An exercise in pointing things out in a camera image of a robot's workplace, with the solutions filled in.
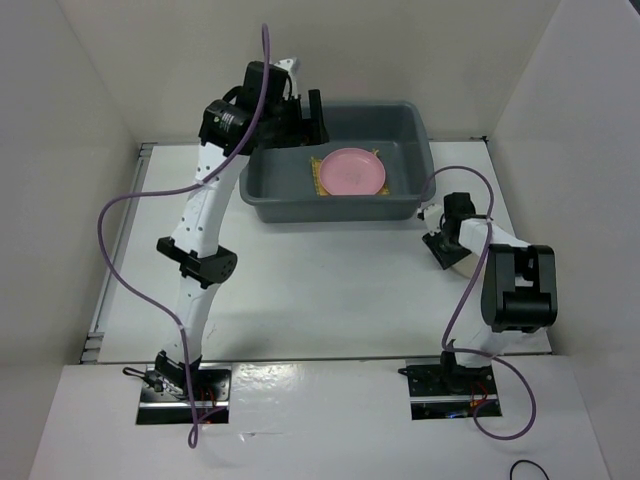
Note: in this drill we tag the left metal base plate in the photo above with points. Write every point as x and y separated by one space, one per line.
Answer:
160 405

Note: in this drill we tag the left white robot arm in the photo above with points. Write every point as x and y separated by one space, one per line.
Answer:
264 112

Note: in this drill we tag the white bowl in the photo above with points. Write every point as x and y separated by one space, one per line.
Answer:
466 266

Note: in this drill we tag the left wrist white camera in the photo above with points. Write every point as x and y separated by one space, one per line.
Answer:
291 66

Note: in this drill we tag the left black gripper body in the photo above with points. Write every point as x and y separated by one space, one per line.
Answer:
289 111

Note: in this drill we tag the aluminium table edge rail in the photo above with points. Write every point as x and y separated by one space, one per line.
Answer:
102 313

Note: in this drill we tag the yellow bamboo mat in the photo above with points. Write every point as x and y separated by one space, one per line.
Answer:
316 175

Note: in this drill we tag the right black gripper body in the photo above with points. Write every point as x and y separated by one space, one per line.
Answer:
443 231

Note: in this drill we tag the pink plastic plate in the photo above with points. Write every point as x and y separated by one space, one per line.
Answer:
352 172

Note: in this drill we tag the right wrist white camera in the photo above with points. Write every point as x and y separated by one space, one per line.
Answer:
431 212

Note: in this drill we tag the wrist white camera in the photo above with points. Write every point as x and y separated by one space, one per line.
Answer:
431 212
291 66

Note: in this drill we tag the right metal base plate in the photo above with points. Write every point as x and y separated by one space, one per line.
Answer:
439 389

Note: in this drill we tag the metal base plate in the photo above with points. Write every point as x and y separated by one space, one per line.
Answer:
439 389
160 405

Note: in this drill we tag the grey plastic bin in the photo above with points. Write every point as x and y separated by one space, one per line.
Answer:
279 183

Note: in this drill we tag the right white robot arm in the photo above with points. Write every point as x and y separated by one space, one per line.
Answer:
518 292

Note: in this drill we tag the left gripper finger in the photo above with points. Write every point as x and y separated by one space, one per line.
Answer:
296 134
316 130

